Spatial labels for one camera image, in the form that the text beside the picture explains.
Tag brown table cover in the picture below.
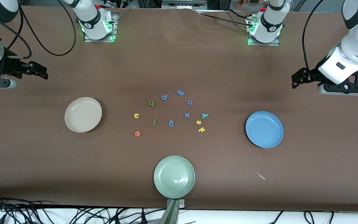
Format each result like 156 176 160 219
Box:
0 5 358 212

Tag orange dried flowers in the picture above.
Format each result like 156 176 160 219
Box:
236 0 260 7

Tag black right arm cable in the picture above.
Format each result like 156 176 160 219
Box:
0 0 77 59

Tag beige round plate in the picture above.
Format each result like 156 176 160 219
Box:
64 97 103 133

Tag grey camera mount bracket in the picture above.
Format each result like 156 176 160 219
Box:
158 198 186 224

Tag silver metal frame beam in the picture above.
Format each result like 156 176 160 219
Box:
161 0 208 10

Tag black base power cable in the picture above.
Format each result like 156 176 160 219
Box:
196 11 251 27

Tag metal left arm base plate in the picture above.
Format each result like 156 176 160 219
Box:
248 17 281 46

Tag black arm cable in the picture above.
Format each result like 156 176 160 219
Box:
302 0 325 73
0 0 77 59

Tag blue round plate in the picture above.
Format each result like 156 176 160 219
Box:
245 111 284 149

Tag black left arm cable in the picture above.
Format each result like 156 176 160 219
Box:
302 0 325 73

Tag green round plate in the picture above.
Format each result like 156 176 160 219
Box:
154 156 195 199

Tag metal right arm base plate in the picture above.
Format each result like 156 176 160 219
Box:
84 12 118 42

